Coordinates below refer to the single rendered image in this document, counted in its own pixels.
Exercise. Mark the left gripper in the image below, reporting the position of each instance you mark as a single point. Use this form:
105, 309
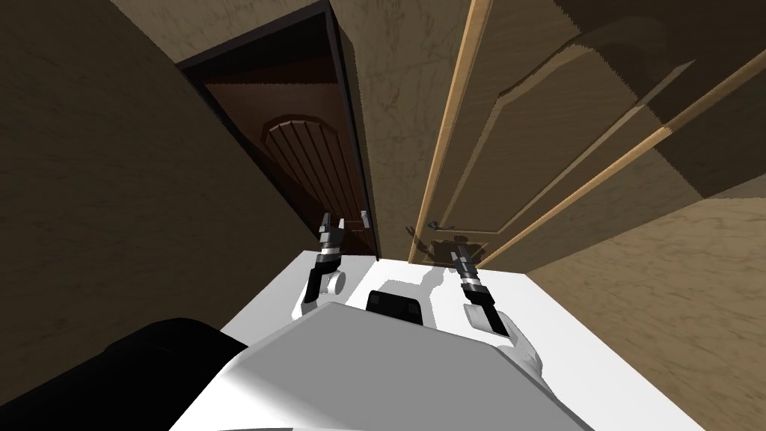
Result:
330, 242

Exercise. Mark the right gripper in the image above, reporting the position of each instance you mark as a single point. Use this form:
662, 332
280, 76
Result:
462, 263

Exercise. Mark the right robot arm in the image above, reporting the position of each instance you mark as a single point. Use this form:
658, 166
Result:
486, 308

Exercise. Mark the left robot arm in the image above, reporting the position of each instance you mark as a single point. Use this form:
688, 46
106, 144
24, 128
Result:
119, 383

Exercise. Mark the dark brown door leaf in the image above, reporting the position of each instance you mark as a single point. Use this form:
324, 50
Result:
311, 161

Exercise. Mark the light brown door leaf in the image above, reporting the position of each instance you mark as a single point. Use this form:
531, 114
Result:
538, 149

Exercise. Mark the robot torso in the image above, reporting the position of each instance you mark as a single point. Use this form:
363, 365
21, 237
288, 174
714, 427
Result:
371, 377

